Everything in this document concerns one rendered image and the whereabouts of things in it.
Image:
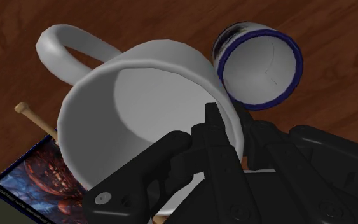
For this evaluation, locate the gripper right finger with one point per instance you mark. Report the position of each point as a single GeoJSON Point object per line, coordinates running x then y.
{"type": "Point", "coordinates": [315, 173]}

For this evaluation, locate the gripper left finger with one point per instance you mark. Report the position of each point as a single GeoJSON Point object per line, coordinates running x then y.
{"type": "Point", "coordinates": [219, 155]}

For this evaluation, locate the large white mug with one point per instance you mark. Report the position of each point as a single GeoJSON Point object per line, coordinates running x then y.
{"type": "Point", "coordinates": [154, 93]}

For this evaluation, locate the white cup with blue rim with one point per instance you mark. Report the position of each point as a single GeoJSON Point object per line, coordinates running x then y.
{"type": "Point", "coordinates": [256, 71]}

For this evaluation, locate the brown wooden table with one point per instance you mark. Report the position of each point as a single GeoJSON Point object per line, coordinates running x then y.
{"type": "Point", "coordinates": [166, 18]}

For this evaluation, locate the light wooden stick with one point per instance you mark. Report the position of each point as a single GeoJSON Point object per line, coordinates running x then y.
{"type": "Point", "coordinates": [31, 115]}

